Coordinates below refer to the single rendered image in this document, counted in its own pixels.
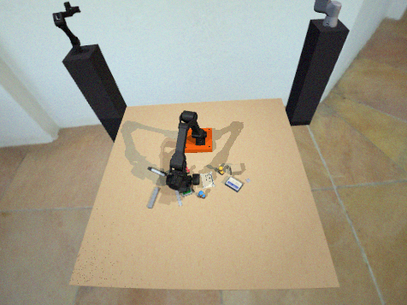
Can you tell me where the white card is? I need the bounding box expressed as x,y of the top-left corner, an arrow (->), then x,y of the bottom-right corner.
199,172 -> 215,189

